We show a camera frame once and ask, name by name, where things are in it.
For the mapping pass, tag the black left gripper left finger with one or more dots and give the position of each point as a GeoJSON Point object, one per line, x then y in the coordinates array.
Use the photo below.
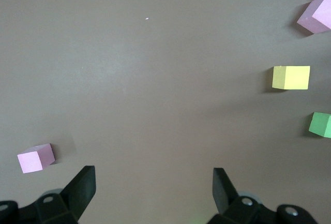
{"type": "Point", "coordinates": [77, 195]}

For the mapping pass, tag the yellow foam cube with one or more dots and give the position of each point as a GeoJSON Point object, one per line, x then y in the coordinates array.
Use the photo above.
{"type": "Point", "coordinates": [291, 77]}

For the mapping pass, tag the pink foam cube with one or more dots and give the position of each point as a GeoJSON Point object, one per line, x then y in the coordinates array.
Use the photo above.
{"type": "Point", "coordinates": [320, 14]}

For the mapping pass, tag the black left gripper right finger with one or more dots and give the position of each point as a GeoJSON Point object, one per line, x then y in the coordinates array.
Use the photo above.
{"type": "Point", "coordinates": [225, 195]}

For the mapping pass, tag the pale mauve foam cube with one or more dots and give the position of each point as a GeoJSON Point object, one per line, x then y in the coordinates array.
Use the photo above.
{"type": "Point", "coordinates": [36, 158]}

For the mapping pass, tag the green foam cube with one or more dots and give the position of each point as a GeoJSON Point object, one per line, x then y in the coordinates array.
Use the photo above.
{"type": "Point", "coordinates": [320, 125]}

